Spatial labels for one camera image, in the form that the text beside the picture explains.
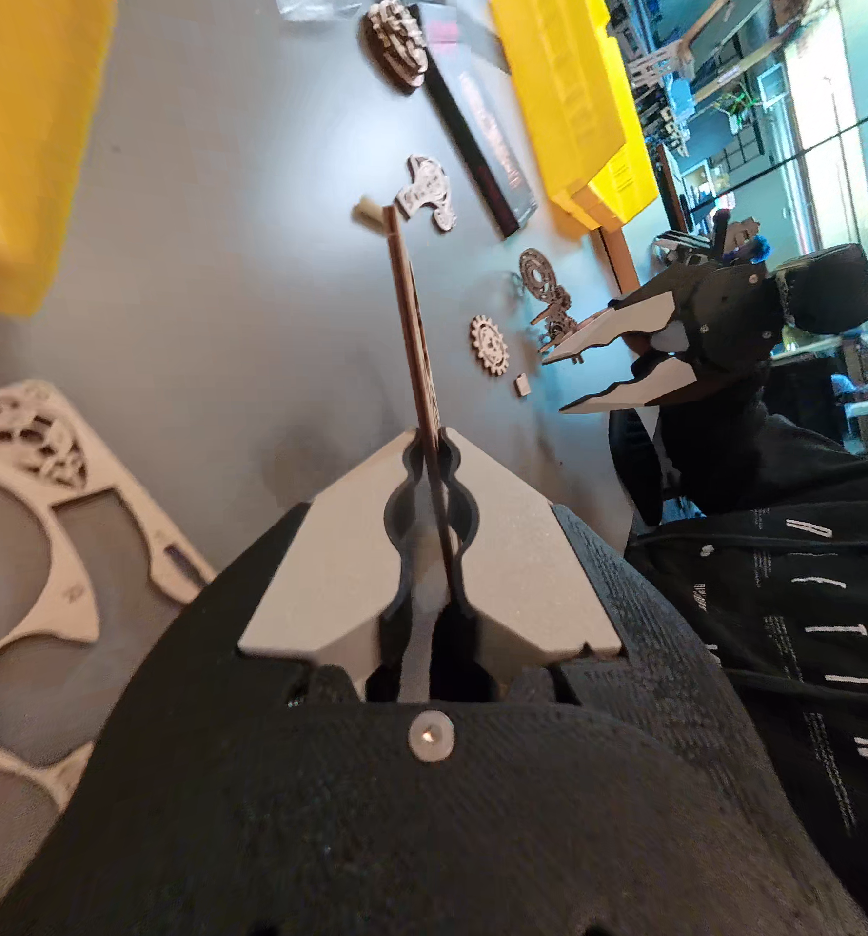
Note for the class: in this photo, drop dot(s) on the stacked wooden gear disc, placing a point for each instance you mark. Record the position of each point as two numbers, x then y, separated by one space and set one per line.
397 44

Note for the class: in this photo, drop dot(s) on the yellow plastic bin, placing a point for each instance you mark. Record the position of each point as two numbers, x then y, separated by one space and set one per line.
573 95
24 146

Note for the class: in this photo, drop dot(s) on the person's dark sweater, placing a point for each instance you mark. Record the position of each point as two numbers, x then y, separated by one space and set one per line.
807 658

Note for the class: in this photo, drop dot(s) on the person's right forearm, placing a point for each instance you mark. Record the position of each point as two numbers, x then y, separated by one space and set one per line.
734 453

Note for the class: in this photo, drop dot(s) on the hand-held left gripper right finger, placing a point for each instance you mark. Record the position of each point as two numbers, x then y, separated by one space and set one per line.
529 578

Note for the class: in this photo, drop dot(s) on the wooden gear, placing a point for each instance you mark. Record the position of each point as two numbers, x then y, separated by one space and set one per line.
489 347

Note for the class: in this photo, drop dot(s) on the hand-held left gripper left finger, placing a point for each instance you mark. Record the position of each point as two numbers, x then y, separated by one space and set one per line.
324 570

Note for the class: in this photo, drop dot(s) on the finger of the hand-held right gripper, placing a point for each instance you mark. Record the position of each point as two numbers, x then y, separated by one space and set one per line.
624 322
646 384

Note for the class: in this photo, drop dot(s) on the grey desk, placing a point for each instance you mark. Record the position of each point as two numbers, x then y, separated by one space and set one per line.
222 292

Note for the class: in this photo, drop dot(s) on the ornate wooden paddle piece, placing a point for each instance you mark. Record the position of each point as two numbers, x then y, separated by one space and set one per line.
427 194

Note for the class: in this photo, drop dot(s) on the black puzzle box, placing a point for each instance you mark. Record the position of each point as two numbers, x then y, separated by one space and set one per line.
478 110

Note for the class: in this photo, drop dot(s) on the wooden sheet with large cutouts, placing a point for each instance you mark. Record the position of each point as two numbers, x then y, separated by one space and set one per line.
75 610

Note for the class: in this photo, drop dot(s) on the white wax stick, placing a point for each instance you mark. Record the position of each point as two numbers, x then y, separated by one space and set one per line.
367 213

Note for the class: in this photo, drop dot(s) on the small square wooden piece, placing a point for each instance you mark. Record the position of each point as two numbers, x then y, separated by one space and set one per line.
523 385

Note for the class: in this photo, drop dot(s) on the wooden gear assembly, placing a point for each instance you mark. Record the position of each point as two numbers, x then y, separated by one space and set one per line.
547 292

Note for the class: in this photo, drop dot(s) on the small clear plastic bag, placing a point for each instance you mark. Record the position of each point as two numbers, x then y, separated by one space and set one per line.
317 7

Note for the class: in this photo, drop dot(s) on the wooden sheet with gears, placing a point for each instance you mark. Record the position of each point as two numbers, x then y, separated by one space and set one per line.
412 329

